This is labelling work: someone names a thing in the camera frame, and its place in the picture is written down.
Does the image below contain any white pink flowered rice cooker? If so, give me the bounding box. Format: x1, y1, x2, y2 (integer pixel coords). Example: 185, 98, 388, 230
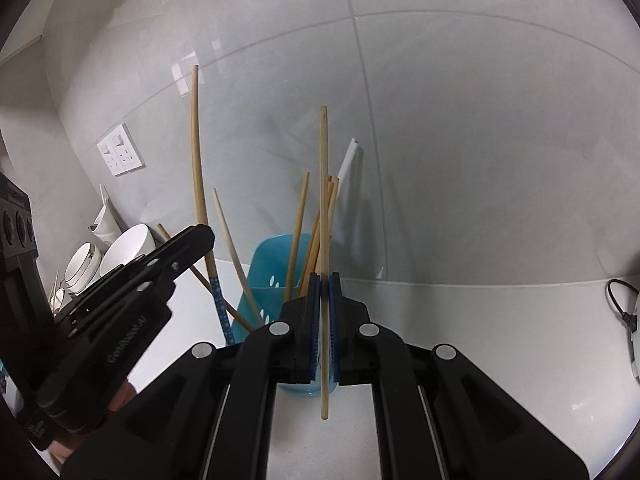
627, 295, 640, 381

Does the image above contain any cream chopstick yellow red print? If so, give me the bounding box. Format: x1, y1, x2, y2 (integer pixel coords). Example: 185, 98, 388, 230
212, 188, 265, 328

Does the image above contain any white tall pointed pitcher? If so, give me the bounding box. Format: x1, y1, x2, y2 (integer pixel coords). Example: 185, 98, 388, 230
90, 184, 120, 246

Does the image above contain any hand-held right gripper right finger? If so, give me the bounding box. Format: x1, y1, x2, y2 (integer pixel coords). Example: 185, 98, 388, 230
330, 272, 588, 480

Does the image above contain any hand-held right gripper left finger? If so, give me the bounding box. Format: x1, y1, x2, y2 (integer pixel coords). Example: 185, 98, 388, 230
65, 272, 321, 480

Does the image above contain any white wall socket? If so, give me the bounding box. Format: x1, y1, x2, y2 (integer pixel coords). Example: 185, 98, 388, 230
97, 137, 124, 177
112, 122, 144, 170

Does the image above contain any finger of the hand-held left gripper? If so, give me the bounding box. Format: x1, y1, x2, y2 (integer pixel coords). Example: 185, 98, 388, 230
75, 225, 211, 306
52, 232, 215, 341

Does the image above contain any wooden chopstick yellow red print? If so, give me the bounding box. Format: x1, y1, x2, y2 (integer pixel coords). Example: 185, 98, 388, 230
284, 171, 311, 302

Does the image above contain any wooden chopstick blue dotted handle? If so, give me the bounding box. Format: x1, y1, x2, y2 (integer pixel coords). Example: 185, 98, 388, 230
190, 64, 236, 347

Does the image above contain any black rice cooker cable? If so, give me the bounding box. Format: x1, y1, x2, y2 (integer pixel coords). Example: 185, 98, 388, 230
607, 279, 640, 333

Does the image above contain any blue plastic utensil holder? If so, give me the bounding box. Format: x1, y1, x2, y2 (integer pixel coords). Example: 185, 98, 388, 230
235, 232, 351, 397

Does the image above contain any white bowl dark rim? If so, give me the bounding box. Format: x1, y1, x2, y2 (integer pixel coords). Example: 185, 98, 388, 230
64, 242, 103, 295

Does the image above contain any person's left hand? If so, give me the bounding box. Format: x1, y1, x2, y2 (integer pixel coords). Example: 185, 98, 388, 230
50, 382, 137, 466

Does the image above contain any white plastic chopstick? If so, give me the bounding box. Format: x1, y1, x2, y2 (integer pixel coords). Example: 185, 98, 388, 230
339, 138, 361, 183
336, 139, 358, 183

